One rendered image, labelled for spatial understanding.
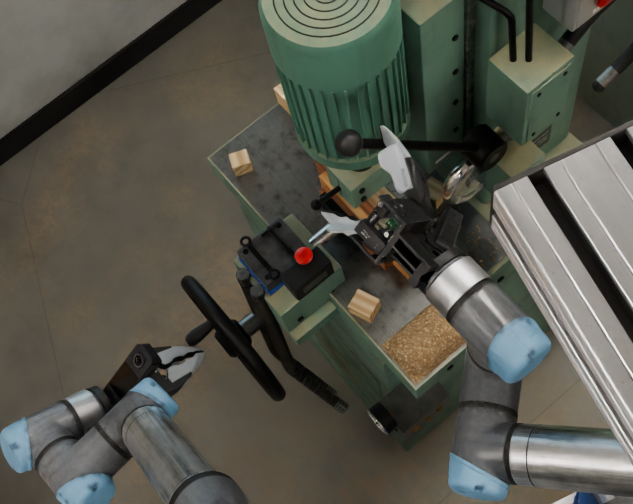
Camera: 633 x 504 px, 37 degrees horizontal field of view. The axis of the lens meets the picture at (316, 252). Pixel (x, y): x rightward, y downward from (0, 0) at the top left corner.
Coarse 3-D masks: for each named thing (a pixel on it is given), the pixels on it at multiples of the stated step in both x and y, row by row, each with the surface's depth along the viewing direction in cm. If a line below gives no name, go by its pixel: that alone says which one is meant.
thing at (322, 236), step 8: (328, 200) 162; (328, 208) 163; (336, 208) 161; (328, 224) 164; (320, 232) 164; (328, 232) 164; (312, 240) 163; (320, 240) 163; (328, 240) 164; (352, 240) 164
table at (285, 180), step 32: (256, 128) 181; (288, 128) 180; (224, 160) 179; (256, 160) 178; (288, 160) 177; (256, 192) 176; (288, 192) 175; (320, 224) 171; (352, 256) 168; (352, 288) 166; (384, 288) 165; (416, 288) 164; (320, 320) 167; (352, 320) 164; (384, 320) 162; (384, 352) 160; (416, 384) 157
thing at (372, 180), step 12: (372, 168) 155; (336, 180) 157; (348, 180) 155; (360, 180) 154; (372, 180) 156; (384, 180) 159; (348, 192) 155; (360, 192) 156; (372, 192) 160; (360, 204) 160
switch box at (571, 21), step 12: (552, 0) 129; (564, 0) 127; (576, 0) 124; (588, 0) 126; (552, 12) 131; (564, 12) 128; (576, 12) 127; (588, 12) 129; (564, 24) 131; (576, 24) 129
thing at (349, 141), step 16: (480, 128) 146; (336, 144) 117; (352, 144) 116; (368, 144) 120; (384, 144) 123; (416, 144) 130; (432, 144) 133; (448, 144) 137; (464, 144) 141; (480, 144) 145; (496, 144) 145; (480, 160) 145; (496, 160) 148
